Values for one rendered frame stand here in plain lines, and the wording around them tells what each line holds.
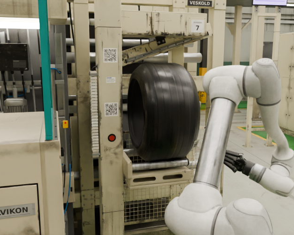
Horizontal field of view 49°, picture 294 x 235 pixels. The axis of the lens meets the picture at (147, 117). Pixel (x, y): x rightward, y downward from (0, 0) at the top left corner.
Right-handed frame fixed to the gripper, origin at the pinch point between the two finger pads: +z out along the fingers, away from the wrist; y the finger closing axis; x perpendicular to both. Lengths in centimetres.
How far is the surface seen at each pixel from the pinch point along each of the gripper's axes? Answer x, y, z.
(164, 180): -17.5, 21.2, 18.1
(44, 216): -99, -32, 18
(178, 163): -7.1, 15.1, 16.6
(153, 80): -7, -29, 41
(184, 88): 0.9, -27.3, 26.8
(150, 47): 39, -22, 73
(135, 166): -25.8, 14.5, 33.3
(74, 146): -1, 60, 104
